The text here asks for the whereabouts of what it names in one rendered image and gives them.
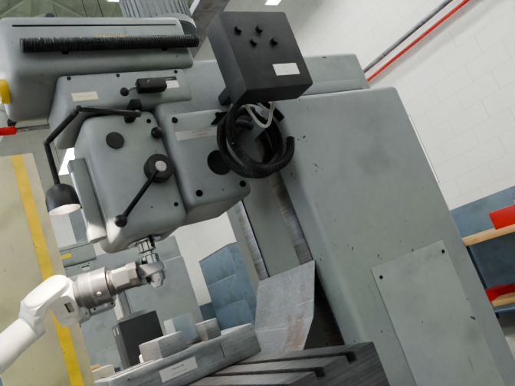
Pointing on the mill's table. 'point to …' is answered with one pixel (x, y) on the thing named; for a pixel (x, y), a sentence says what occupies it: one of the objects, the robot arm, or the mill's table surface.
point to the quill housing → (128, 179)
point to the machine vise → (191, 358)
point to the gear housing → (108, 97)
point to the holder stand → (135, 335)
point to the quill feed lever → (158, 166)
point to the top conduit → (43, 44)
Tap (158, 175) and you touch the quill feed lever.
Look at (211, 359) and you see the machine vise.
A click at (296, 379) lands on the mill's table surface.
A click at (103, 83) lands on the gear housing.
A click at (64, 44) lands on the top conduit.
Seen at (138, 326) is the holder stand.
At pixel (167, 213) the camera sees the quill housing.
